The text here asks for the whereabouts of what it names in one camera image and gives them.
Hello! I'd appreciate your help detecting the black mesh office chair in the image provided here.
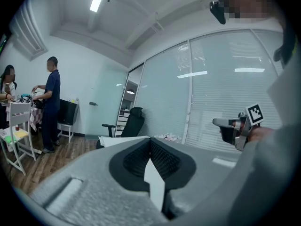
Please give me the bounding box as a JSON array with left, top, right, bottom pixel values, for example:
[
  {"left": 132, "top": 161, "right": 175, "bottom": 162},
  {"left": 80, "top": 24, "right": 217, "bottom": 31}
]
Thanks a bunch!
[{"left": 96, "top": 107, "right": 145, "bottom": 150}]

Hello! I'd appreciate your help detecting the black head-worn camera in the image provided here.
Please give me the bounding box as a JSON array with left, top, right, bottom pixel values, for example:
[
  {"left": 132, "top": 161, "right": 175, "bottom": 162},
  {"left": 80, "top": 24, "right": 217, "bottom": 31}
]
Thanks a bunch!
[{"left": 209, "top": 0, "right": 227, "bottom": 25}]

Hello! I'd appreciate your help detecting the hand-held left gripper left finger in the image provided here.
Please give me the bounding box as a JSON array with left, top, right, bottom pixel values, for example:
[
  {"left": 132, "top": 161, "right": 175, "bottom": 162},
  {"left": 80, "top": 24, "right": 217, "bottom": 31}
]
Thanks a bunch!
[{"left": 28, "top": 137, "right": 166, "bottom": 226}]

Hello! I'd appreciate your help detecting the checkered cloth table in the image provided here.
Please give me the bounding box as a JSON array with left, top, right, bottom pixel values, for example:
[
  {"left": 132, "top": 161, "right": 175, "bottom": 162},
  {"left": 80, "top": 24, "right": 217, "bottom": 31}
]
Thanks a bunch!
[{"left": 5, "top": 99, "right": 44, "bottom": 132}]

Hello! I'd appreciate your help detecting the white shelf unit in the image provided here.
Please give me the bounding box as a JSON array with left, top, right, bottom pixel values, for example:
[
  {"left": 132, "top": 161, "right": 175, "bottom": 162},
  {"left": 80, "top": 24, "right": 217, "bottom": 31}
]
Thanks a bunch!
[{"left": 116, "top": 109, "right": 131, "bottom": 137}]

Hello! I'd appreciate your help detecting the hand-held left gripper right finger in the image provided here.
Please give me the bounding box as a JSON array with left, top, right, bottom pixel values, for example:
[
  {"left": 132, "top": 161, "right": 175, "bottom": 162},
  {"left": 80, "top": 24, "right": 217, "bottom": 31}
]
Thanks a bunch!
[{"left": 150, "top": 137, "right": 244, "bottom": 226}]

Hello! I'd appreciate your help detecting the person's right forearm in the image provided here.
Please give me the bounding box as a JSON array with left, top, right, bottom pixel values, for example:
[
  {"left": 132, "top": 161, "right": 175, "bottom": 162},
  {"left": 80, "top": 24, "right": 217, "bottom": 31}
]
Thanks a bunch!
[{"left": 248, "top": 126, "right": 277, "bottom": 142}]

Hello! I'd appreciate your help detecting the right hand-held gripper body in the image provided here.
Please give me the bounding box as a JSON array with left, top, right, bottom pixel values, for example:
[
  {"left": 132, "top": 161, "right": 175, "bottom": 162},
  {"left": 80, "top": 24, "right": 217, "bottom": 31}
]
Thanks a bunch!
[{"left": 233, "top": 104, "right": 265, "bottom": 152}]

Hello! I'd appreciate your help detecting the pink flower bouquet in pot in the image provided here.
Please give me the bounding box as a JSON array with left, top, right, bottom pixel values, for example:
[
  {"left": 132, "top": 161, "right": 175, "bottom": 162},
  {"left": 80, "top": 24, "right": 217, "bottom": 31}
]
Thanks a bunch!
[{"left": 152, "top": 131, "right": 183, "bottom": 144}]

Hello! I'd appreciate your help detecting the black cabinet box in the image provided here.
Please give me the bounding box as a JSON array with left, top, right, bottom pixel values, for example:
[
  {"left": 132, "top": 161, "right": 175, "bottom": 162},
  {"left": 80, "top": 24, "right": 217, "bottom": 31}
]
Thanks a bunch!
[{"left": 57, "top": 98, "right": 79, "bottom": 126}]

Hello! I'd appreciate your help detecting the person's head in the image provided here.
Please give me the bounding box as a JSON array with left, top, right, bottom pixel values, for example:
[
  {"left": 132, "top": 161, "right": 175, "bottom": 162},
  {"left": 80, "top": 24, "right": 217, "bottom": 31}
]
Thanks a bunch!
[{"left": 215, "top": 0, "right": 284, "bottom": 24}]

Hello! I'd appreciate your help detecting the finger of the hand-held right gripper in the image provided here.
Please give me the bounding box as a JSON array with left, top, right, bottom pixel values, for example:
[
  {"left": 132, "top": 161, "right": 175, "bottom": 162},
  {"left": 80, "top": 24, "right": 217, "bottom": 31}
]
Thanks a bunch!
[{"left": 212, "top": 117, "right": 241, "bottom": 143}]

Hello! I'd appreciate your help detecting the white stool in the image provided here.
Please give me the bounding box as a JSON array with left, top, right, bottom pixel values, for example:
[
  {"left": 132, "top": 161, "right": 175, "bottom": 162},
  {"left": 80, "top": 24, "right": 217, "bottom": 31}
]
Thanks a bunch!
[{"left": 57, "top": 122, "right": 74, "bottom": 144}]

